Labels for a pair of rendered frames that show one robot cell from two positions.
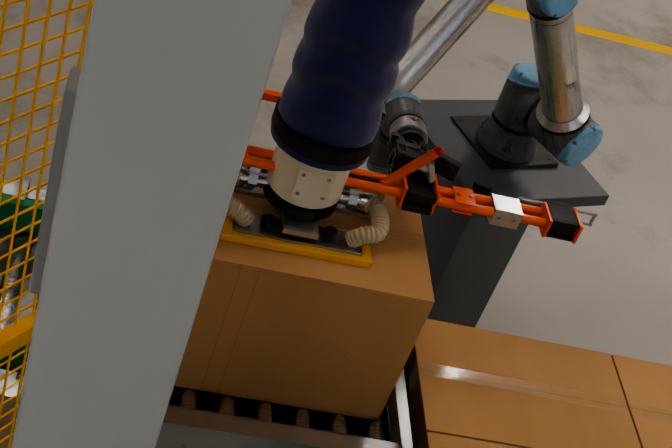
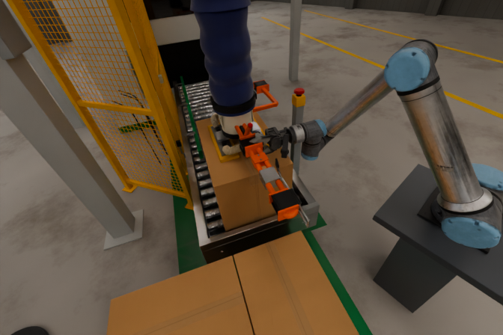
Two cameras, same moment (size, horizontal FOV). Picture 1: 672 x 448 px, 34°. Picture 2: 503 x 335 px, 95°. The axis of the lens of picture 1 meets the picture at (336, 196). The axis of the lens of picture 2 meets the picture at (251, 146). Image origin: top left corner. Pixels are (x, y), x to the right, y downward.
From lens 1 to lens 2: 2.37 m
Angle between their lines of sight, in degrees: 68
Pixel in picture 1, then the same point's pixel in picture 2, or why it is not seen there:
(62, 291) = not seen: outside the picture
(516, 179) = (429, 230)
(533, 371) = (311, 304)
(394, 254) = (236, 167)
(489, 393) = (274, 280)
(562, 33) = (416, 111)
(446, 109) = not seen: hidden behind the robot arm
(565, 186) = (471, 265)
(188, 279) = not seen: outside the picture
